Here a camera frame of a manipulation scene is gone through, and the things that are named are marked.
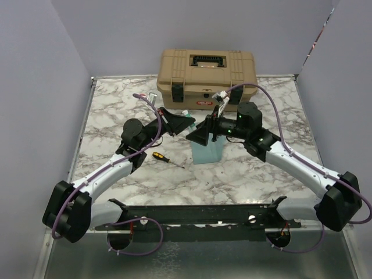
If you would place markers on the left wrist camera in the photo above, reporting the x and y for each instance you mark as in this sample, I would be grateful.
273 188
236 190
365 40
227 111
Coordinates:
152 97

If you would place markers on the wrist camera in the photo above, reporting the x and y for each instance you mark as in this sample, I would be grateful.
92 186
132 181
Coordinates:
222 98
152 97

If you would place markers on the yellow black screwdriver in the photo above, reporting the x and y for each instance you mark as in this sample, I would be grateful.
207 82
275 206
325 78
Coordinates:
162 158

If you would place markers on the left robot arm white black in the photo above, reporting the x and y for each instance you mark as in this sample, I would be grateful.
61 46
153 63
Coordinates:
72 208

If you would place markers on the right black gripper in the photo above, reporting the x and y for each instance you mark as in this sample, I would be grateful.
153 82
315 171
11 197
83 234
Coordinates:
211 125

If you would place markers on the aluminium frame rail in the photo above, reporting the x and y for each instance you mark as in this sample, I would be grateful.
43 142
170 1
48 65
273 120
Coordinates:
70 173

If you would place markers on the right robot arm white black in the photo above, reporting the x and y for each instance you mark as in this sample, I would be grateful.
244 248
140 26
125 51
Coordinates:
335 199

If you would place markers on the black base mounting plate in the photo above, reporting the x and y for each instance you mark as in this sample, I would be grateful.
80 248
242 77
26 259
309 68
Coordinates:
198 223

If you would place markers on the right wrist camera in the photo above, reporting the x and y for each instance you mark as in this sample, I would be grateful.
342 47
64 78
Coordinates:
222 98

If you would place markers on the teal envelope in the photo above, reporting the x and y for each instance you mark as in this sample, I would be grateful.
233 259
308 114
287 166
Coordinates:
211 153

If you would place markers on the tan plastic toolbox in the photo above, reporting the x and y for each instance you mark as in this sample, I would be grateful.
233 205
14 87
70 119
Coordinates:
189 78

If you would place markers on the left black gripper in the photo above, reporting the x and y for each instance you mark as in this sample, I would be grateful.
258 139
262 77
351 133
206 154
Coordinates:
174 124

